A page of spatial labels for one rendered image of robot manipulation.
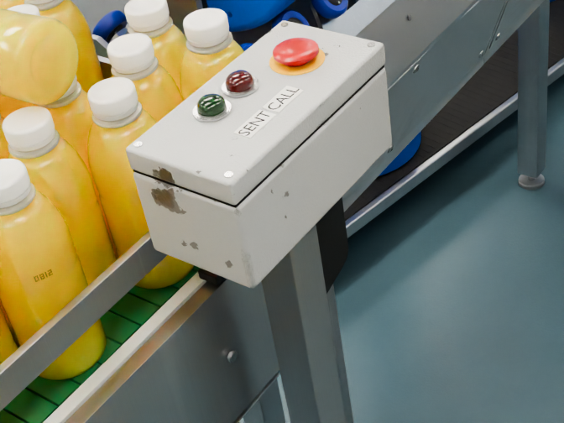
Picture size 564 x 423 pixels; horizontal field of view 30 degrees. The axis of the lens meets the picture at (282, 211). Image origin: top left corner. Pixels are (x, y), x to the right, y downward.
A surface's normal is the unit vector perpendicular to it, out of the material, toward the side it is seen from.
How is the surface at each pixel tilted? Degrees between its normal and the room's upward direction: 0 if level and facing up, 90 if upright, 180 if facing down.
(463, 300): 0
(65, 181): 74
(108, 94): 0
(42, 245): 78
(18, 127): 0
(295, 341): 90
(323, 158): 90
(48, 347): 90
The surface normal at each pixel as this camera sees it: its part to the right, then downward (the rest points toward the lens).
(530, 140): -0.57, 0.57
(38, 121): -0.14, -0.77
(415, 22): 0.71, 0.00
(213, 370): 0.81, 0.28
